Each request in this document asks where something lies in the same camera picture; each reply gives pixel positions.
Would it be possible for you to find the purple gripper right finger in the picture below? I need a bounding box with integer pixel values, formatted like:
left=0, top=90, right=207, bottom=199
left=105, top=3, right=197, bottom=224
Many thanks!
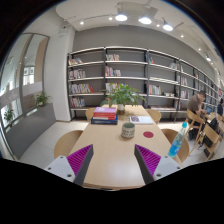
left=133, top=144, right=183, bottom=185

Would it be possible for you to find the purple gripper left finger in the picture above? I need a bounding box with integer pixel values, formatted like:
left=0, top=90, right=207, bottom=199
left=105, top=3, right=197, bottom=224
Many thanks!
left=44, top=143, right=95, bottom=187

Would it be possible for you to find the clear blue-capped water bottle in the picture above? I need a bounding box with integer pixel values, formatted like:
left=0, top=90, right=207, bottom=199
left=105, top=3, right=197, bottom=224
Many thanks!
left=168, top=122, right=187, bottom=158

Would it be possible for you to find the wooden chair near left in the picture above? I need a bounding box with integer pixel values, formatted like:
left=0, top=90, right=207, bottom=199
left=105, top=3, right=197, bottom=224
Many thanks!
left=54, top=130, right=83, bottom=158

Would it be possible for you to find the long wooden table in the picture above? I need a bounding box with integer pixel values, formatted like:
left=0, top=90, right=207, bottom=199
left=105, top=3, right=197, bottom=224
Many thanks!
left=71, top=105, right=171, bottom=190

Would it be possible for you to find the wooden chair near right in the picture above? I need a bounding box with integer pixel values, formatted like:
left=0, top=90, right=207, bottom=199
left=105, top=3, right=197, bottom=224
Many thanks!
left=162, top=129, right=189, bottom=162

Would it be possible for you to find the grey patterned ceramic mug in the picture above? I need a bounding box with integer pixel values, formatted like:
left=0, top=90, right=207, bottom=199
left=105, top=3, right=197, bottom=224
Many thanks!
left=121, top=122, right=135, bottom=138

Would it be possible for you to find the white open magazine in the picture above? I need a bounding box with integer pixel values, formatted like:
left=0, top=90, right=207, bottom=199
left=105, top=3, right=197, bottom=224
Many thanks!
left=130, top=116, right=153, bottom=125

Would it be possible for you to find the dark blue bottom book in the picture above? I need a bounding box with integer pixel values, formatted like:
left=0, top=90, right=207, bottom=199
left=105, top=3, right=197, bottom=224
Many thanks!
left=91, top=116, right=118, bottom=125

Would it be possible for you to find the wooden chair far right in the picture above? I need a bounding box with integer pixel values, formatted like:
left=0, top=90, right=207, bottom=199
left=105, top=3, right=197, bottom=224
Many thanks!
left=147, top=109, right=162, bottom=124

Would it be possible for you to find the red middle book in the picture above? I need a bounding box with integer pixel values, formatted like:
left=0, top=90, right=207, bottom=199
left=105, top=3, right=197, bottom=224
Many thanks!
left=92, top=114, right=117, bottom=120

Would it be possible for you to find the wooden chair far left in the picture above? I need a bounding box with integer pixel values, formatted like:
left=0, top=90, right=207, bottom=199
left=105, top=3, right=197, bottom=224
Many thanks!
left=85, top=107, right=95, bottom=121

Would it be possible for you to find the pink top book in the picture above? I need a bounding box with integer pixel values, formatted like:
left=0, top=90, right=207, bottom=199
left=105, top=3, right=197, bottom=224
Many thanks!
left=94, top=107, right=116, bottom=116

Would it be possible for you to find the wooden chair under person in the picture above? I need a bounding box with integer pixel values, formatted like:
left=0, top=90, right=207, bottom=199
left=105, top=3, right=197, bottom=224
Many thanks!
left=185, top=108, right=206, bottom=156

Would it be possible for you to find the wooden chair with bag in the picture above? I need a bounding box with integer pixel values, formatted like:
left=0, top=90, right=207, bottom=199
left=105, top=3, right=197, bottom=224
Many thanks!
left=201, top=124, right=220, bottom=159

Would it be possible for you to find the seated person brown shirt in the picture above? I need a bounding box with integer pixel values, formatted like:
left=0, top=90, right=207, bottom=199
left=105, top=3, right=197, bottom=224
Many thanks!
left=187, top=90, right=206, bottom=140

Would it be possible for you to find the green potted plant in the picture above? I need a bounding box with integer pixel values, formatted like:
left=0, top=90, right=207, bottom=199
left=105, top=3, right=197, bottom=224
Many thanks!
left=100, top=84, right=145, bottom=115

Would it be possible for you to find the small plant on ledge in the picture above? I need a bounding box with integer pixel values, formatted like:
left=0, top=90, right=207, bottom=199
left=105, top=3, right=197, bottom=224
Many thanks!
left=33, top=92, right=50, bottom=108

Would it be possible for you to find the large grey bookshelf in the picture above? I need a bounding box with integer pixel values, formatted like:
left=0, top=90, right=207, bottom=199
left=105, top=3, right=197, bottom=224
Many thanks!
left=67, top=46, right=221, bottom=121

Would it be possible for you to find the laptop on side table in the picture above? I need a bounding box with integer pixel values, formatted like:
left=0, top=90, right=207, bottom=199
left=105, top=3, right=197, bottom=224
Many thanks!
left=205, top=106, right=213, bottom=114

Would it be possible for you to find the small plant far left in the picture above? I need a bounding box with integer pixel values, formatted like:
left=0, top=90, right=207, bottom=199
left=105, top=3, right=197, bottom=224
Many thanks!
left=4, top=109, right=15, bottom=126

